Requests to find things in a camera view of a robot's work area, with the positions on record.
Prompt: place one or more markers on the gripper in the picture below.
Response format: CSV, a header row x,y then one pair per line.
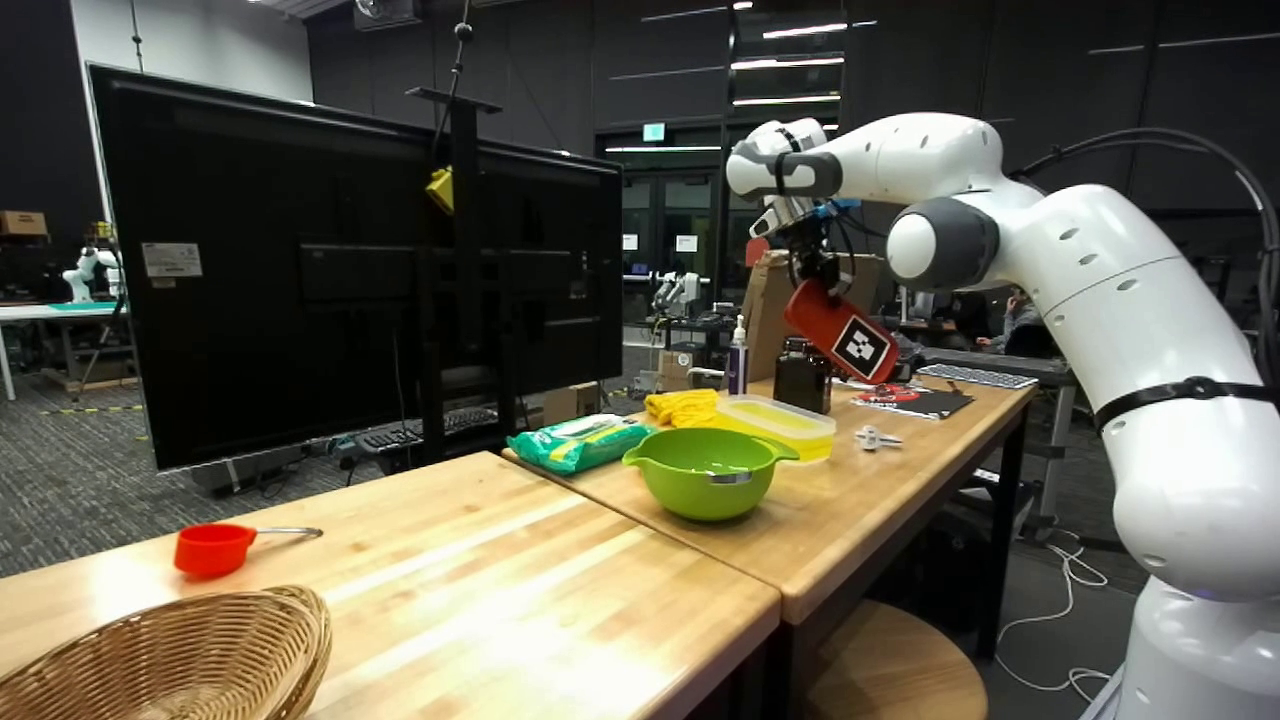
x,y
812,236

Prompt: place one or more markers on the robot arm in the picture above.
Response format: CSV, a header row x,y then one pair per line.
x,y
1130,300

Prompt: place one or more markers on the large cardboard box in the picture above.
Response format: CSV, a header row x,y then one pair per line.
x,y
765,320

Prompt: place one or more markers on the clear plastic lid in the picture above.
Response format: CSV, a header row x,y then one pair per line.
x,y
775,415

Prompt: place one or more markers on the yellow lunch box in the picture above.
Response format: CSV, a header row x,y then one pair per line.
x,y
800,448

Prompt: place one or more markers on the red plate with square marker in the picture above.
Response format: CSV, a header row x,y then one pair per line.
x,y
842,335

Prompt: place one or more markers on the dark brown jar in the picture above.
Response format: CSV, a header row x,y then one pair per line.
x,y
800,380

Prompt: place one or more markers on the purple spray bottle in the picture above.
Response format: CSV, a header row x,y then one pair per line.
x,y
737,365

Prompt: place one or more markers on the grey background robot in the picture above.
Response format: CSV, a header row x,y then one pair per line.
x,y
678,295

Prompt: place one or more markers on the black notebook with red sticker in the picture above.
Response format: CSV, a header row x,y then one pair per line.
x,y
925,403

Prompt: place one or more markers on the small white plastic piece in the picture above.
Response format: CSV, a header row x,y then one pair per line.
x,y
874,437

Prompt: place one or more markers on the white keyboard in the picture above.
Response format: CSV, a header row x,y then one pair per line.
x,y
978,376

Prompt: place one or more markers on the yellow cloth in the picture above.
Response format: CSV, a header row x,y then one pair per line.
x,y
682,407

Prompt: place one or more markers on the person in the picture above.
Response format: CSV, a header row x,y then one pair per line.
x,y
1020,325

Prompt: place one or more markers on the green exit sign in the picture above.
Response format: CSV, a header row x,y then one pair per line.
x,y
653,131

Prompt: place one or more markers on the green mixing bowl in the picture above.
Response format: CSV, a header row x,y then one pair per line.
x,y
705,490

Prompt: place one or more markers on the grey table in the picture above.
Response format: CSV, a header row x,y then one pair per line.
x,y
1050,372

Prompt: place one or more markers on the green wipes packet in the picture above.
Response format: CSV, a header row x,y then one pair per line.
x,y
575,445

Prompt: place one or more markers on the black monitor stand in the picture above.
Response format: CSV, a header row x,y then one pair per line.
x,y
465,300

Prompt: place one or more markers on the yellow clamp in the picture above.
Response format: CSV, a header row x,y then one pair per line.
x,y
441,190

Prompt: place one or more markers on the round wooden stool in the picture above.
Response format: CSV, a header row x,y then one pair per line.
x,y
890,670

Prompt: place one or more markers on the black keyboard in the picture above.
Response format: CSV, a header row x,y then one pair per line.
x,y
420,432

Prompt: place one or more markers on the large black monitor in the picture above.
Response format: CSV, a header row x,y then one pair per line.
x,y
300,270

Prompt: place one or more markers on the orange measuring cup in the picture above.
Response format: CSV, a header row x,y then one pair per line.
x,y
212,550

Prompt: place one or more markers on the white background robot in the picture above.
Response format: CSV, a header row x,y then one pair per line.
x,y
88,272

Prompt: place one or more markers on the wicker basket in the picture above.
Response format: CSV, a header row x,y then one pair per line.
x,y
170,660

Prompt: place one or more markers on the white table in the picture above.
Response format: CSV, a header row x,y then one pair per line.
x,y
50,313

